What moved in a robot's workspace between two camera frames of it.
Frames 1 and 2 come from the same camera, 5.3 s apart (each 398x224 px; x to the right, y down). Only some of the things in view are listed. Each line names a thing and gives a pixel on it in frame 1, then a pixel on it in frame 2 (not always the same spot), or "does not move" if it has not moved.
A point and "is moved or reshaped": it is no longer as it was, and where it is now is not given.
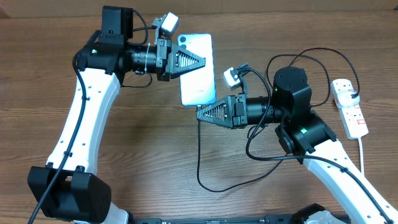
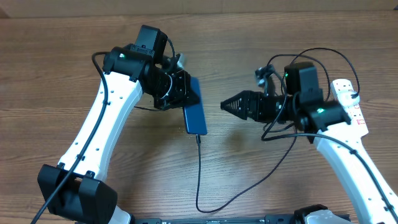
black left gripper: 176,55 → 184,96
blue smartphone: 198,87 → 194,118
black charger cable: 267,78 is moved or reshaped
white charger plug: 349,99 does not move
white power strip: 353,122 does not move
